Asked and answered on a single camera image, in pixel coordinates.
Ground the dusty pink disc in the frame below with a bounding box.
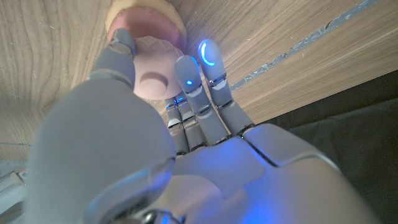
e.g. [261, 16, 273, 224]
[132, 35, 186, 101]

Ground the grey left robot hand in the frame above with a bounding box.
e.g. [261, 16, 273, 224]
[26, 27, 381, 224]

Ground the large orange disc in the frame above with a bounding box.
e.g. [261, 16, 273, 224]
[104, 0, 188, 38]

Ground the black backdrop curtain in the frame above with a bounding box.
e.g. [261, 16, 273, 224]
[257, 70, 398, 224]

